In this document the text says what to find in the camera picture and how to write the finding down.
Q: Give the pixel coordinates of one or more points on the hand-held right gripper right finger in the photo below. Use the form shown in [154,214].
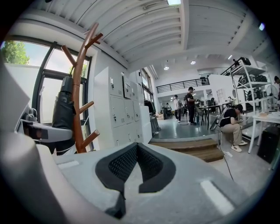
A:
[162,172]

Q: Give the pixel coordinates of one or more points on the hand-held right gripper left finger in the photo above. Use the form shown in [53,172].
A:
[109,172]

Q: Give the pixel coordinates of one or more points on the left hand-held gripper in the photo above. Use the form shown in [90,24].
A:
[29,120]

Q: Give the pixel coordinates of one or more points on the black umbrella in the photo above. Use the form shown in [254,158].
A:
[63,109]

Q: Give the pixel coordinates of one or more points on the brown wooden coat rack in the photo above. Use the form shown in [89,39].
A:
[77,87]

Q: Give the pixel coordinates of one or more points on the metal storage shelf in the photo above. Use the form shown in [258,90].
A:
[251,83]

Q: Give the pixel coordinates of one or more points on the wooden step platform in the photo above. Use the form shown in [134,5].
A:
[188,147]

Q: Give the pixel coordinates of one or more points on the grey trash bin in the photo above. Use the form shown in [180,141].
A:
[155,124]

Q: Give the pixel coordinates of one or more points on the low white cabinet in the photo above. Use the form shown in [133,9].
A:
[146,122]

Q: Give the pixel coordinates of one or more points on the white metal locker cabinet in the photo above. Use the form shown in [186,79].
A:
[118,105]

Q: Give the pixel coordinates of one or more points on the black legged desk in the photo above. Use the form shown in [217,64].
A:
[207,108]

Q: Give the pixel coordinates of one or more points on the black balcony railing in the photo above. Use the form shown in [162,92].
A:
[181,85]

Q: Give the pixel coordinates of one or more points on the black box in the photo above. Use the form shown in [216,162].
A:
[269,144]

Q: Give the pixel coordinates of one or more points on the white table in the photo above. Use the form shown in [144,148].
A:
[265,119]

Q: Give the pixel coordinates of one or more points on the long ceiling light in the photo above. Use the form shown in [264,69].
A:
[173,1]

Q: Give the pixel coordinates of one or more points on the black window frame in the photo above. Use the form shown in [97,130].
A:
[41,72]

